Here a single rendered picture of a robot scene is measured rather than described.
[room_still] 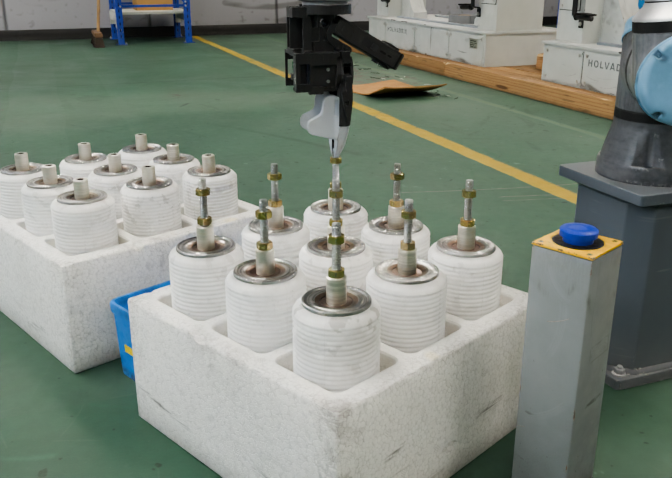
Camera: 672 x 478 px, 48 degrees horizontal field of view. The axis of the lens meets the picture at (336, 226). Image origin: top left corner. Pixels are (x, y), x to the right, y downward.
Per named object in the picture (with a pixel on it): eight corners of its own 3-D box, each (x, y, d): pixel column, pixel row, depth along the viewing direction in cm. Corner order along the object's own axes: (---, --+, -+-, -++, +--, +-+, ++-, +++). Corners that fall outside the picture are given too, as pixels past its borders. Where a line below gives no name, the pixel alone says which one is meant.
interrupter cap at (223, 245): (193, 265, 92) (193, 259, 92) (166, 247, 98) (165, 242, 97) (246, 251, 96) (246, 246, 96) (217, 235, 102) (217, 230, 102)
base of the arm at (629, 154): (651, 157, 122) (660, 96, 119) (727, 181, 109) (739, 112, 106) (574, 166, 117) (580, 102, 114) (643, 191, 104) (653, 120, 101)
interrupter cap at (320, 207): (369, 214, 111) (369, 209, 111) (322, 220, 108) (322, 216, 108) (347, 200, 118) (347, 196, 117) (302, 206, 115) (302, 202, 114)
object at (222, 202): (221, 253, 145) (216, 162, 140) (251, 267, 139) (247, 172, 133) (178, 266, 139) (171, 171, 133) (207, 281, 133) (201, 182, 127)
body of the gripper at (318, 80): (285, 90, 109) (283, 3, 105) (342, 87, 111) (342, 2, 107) (297, 98, 102) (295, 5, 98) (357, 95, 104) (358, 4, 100)
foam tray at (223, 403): (335, 327, 131) (335, 229, 125) (533, 415, 105) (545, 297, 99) (137, 416, 105) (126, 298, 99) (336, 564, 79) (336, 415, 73)
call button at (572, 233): (569, 236, 83) (571, 219, 83) (603, 245, 81) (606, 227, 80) (551, 245, 81) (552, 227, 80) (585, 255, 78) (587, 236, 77)
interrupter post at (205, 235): (202, 254, 95) (200, 229, 94) (193, 249, 97) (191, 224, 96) (219, 250, 97) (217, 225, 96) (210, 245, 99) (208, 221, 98)
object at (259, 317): (312, 387, 99) (311, 259, 93) (302, 429, 90) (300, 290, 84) (240, 383, 100) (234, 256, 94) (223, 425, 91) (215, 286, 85)
